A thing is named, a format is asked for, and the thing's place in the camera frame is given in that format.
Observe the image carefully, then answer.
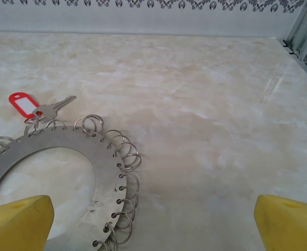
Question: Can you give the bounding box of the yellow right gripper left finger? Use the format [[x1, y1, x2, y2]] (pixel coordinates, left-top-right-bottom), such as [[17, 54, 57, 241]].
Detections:
[[0, 195, 55, 251]]

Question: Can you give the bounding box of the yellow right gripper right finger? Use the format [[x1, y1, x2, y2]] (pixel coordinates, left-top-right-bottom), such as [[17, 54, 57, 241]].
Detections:
[[254, 194, 307, 251]]

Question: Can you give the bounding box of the silver key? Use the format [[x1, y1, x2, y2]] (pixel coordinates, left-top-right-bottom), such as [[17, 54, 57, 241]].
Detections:
[[32, 95, 77, 119]]

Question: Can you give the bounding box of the silver split key ring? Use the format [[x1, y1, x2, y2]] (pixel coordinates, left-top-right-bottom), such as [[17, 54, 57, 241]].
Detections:
[[0, 135, 14, 152], [108, 135, 133, 157], [116, 198, 138, 219], [81, 113, 107, 139], [120, 153, 143, 173], [119, 172, 140, 193], [103, 221, 118, 245], [24, 117, 41, 136], [73, 117, 92, 134], [112, 211, 134, 231], [45, 119, 67, 133], [102, 130, 126, 151], [113, 142, 140, 165], [117, 185, 139, 208]]

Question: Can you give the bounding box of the aluminium frame post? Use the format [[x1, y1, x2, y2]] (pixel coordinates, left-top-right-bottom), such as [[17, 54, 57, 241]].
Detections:
[[285, 0, 307, 63]]

